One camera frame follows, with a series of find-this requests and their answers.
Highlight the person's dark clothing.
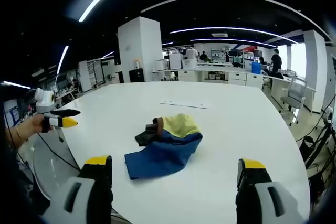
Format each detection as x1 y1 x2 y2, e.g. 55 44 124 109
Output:
0 119 51 224

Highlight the blue yellow brown garment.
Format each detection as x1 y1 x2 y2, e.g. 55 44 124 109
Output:
124 113 204 181

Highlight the black low cabinet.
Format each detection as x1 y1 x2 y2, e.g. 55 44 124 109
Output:
128 68 145 83

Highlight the person's left hand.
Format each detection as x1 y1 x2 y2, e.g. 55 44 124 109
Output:
25 113 51 141

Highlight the black cable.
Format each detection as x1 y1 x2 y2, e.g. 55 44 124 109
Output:
36 129 81 172

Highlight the white template sheet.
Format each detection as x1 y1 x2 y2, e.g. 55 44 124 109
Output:
159 99 209 110

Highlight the grey mesh office chair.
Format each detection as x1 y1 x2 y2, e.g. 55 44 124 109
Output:
278 76 308 127

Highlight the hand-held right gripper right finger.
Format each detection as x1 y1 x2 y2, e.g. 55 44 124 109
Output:
235 157 307 224

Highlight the white box appliance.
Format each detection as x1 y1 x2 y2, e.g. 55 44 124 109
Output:
169 52 183 70

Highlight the black tripod stand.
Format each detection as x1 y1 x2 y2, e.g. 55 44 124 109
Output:
296 98 336 169

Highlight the long white workbench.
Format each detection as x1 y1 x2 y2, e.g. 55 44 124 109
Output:
152 62 317 116

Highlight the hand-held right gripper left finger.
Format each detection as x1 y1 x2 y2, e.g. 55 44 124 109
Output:
41 155 113 224

